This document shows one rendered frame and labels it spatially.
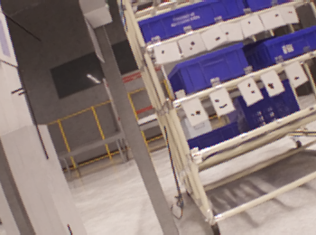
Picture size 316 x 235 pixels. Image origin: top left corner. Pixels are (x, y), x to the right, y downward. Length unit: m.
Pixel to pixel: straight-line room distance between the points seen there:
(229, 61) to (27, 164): 1.27
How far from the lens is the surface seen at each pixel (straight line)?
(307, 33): 2.00
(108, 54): 1.45
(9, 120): 2.19
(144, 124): 9.02
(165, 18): 1.97
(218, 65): 1.79
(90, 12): 1.29
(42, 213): 2.11
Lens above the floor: 0.64
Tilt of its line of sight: 2 degrees up
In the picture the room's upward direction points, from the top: 20 degrees counter-clockwise
